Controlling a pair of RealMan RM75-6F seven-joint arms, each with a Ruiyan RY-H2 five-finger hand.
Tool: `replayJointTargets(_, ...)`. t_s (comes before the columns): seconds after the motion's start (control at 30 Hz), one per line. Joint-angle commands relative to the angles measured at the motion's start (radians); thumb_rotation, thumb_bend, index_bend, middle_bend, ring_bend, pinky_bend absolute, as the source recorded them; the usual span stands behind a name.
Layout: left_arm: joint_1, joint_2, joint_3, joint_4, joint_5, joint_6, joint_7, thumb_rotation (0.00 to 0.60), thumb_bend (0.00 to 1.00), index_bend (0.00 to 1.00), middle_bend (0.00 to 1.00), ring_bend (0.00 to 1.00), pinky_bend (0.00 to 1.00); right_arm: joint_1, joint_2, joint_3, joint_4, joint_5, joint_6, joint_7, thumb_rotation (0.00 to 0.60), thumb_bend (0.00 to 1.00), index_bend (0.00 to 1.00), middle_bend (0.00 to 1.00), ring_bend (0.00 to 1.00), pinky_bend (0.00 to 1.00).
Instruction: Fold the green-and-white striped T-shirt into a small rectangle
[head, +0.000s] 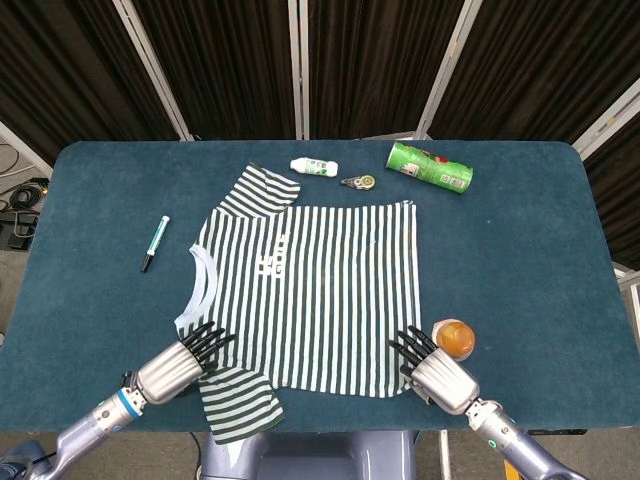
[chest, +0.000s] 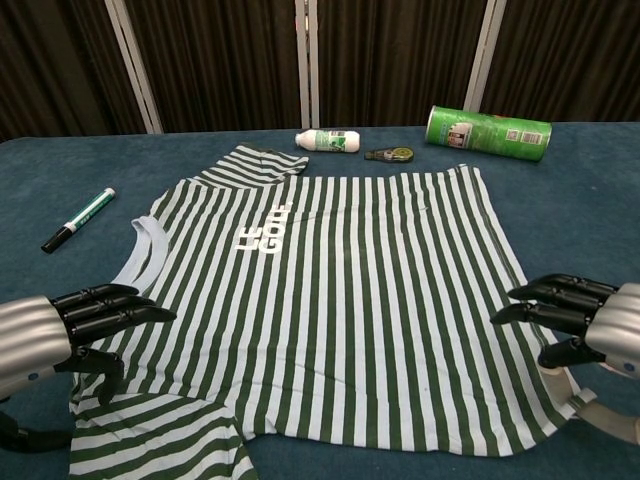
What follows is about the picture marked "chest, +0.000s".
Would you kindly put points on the green white striped shirt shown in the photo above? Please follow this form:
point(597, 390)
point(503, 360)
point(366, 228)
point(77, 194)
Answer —
point(350, 300)

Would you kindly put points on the green chips can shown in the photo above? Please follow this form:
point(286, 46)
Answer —
point(490, 134)

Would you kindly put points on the dark brown pleated curtain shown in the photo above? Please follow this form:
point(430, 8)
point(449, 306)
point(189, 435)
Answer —
point(575, 55)
point(50, 65)
point(220, 60)
point(395, 55)

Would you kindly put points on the correction tape dispenser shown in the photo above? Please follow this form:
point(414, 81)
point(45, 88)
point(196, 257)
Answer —
point(395, 155)

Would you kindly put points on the white partition post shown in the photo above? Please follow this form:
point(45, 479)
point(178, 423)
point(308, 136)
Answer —
point(306, 60)
point(132, 65)
point(486, 50)

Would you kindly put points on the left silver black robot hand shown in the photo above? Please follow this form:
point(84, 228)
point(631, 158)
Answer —
point(30, 330)

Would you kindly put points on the green white marker pen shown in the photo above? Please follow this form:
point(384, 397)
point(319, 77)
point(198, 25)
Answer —
point(85, 217)

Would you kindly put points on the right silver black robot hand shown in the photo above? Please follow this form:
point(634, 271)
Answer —
point(615, 320)

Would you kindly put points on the small white bottle green label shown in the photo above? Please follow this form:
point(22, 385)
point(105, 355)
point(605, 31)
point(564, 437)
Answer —
point(330, 140)

